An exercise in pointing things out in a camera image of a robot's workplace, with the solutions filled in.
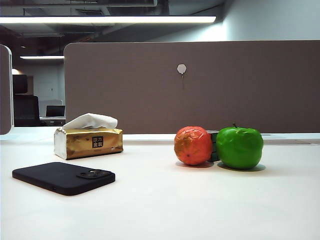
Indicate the orange fruit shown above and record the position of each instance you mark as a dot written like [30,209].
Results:
[192,147]

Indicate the green apple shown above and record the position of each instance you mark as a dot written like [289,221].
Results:
[237,150]

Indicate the Rubik's cube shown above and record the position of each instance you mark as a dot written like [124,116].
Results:
[213,150]

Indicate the brown desk partition panel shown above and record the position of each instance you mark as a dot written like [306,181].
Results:
[150,100]

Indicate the white tissue sheet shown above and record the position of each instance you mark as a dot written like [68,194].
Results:
[92,121]

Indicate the gold tissue pack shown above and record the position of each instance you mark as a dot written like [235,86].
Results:
[80,145]

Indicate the dark background laptop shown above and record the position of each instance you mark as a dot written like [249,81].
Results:
[55,111]

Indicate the long ceiling light strip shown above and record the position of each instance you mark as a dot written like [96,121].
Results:
[125,19]

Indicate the black smartphone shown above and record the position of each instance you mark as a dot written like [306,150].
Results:
[50,177]

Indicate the short ceiling light strip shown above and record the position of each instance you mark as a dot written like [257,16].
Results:
[42,57]

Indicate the black office chair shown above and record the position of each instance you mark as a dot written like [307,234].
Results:
[25,110]

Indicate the brown side partition panel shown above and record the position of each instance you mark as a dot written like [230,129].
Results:
[5,87]

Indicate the white hexagonal wall hook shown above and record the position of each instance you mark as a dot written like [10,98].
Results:
[181,68]

